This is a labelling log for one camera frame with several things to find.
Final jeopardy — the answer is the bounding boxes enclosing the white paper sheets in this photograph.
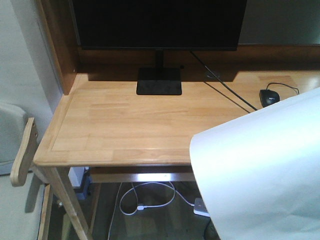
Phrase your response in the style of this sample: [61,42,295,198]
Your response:
[189,88,320,240]

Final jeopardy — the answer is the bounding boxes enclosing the wooden desk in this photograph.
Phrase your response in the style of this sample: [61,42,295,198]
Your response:
[33,0,320,240]

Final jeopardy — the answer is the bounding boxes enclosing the black computer monitor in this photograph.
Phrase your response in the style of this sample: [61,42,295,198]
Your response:
[72,0,247,95]

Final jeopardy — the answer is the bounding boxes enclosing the white charger brick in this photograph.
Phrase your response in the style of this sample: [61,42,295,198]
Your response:
[193,197,210,217]

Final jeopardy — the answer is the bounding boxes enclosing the black computer mouse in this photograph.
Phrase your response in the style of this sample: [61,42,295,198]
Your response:
[259,89,280,108]

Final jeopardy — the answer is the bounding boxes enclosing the wooden chair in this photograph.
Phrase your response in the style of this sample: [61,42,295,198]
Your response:
[0,102,54,240]

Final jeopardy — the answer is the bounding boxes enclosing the black monitor cable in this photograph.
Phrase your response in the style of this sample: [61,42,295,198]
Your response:
[188,50,258,112]

